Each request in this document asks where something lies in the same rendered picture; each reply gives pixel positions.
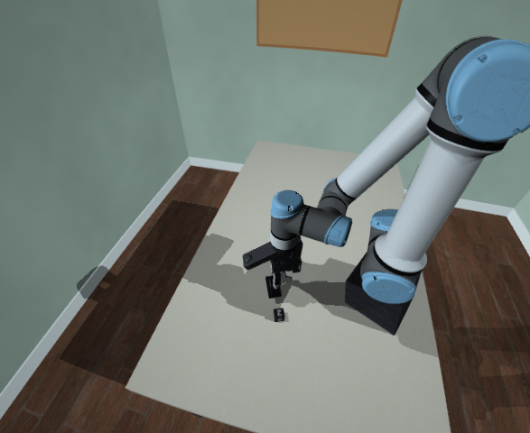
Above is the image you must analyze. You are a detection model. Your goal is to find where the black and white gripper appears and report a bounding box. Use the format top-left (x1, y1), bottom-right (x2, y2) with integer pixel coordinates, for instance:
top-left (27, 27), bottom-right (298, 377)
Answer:
top-left (270, 235), bottom-right (302, 290)

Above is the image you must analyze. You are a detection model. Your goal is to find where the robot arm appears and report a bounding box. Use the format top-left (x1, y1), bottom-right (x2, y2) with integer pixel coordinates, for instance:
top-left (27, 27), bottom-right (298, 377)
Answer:
top-left (243, 36), bottom-right (530, 304)

